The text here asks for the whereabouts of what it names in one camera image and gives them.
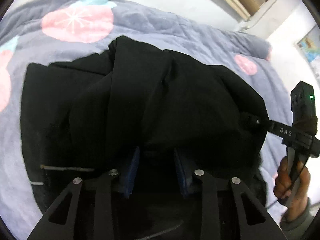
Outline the black garment with grey stripes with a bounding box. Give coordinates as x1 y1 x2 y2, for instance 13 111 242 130
19 35 273 240

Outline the grey sleeve right forearm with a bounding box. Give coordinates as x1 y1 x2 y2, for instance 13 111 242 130
280 197 314 240

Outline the right hand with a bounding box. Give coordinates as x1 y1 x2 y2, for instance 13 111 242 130
273 155 312 222

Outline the grey blanket with pink fruits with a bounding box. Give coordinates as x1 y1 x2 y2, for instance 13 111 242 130
1 0 292 239

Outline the colourful wall poster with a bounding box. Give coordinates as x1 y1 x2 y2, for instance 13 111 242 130
297 25 320 83

